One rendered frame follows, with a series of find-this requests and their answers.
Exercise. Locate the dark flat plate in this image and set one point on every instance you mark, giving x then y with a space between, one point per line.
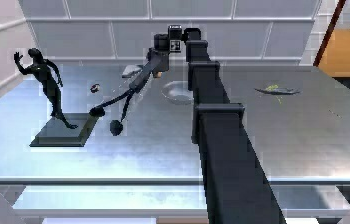
277 90

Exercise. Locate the small dark round object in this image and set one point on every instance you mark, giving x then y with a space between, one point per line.
95 87

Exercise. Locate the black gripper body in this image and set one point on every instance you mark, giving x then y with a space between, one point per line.
158 56

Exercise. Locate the dark red door frame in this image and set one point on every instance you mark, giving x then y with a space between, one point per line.
329 31

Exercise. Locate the black human figure statue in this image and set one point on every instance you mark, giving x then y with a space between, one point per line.
49 90

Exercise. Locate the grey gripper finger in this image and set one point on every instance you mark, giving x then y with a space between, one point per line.
111 101
123 115

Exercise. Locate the small grey dish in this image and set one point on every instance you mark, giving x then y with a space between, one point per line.
131 70

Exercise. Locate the grey metal table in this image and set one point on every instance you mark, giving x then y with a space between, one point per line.
303 140

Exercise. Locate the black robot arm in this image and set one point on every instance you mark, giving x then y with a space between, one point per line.
229 146

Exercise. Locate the clear glass bowl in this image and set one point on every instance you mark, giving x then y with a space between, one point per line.
178 92

